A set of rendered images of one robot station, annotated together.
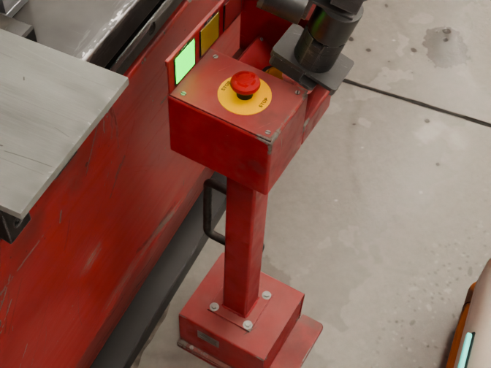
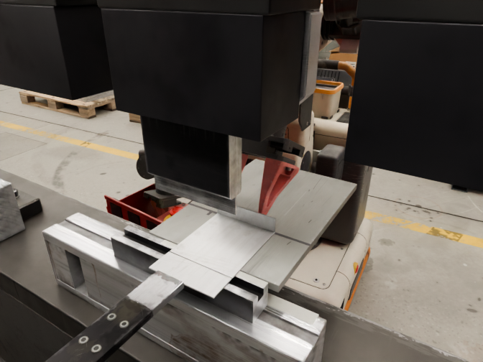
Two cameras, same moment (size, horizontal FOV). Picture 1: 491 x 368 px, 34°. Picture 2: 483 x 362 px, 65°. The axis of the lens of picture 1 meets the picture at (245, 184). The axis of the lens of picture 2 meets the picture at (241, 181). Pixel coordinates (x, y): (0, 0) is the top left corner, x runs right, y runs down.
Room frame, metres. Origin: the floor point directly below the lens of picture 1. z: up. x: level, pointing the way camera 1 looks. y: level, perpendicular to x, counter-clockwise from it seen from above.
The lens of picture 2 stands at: (0.47, 0.73, 1.27)
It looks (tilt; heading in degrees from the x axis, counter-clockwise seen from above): 27 degrees down; 279
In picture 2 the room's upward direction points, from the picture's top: straight up
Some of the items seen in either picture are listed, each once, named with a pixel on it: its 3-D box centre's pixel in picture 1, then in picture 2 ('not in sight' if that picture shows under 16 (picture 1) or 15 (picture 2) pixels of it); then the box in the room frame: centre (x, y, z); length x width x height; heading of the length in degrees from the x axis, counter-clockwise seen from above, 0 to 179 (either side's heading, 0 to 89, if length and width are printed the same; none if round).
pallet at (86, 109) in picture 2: not in sight; (80, 96); (3.13, -3.47, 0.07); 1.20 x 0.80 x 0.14; 159
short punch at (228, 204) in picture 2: not in sight; (190, 156); (0.57, 0.41, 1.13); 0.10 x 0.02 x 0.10; 157
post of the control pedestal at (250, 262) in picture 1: (245, 228); not in sight; (0.78, 0.00, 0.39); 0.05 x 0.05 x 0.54; 63
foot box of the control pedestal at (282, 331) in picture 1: (252, 323); not in sight; (0.77, -0.03, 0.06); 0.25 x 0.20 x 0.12; 63
